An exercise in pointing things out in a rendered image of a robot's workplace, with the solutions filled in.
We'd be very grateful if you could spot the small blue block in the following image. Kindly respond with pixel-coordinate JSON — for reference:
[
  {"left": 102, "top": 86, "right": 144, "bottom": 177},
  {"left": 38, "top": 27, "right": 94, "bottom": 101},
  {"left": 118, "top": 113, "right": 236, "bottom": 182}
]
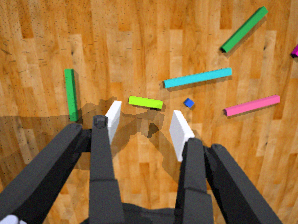
[{"left": 184, "top": 98, "right": 194, "bottom": 108}]

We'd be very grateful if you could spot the turquoise rod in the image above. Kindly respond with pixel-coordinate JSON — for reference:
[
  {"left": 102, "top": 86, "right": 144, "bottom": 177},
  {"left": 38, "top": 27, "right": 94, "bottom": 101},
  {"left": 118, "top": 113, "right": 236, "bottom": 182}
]
[{"left": 164, "top": 68, "right": 232, "bottom": 88}]

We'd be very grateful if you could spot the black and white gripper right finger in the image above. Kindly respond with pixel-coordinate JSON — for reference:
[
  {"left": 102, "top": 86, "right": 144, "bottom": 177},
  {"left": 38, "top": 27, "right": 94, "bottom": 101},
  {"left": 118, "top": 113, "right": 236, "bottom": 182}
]
[{"left": 169, "top": 110, "right": 283, "bottom": 224}]

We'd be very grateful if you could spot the pink rod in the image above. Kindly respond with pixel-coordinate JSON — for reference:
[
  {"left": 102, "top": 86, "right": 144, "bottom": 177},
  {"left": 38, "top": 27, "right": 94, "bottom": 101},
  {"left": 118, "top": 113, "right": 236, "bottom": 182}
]
[{"left": 224, "top": 95, "right": 280, "bottom": 116}]

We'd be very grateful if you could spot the short magenta rod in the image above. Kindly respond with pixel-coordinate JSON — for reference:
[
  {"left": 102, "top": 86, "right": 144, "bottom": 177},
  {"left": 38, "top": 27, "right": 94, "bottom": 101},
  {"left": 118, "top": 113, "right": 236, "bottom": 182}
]
[{"left": 291, "top": 45, "right": 298, "bottom": 58}]

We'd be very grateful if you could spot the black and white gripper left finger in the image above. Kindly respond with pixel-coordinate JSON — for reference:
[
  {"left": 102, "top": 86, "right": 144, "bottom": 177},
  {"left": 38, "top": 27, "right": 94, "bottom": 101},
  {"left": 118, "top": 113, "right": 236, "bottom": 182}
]
[{"left": 0, "top": 101, "right": 126, "bottom": 224}]

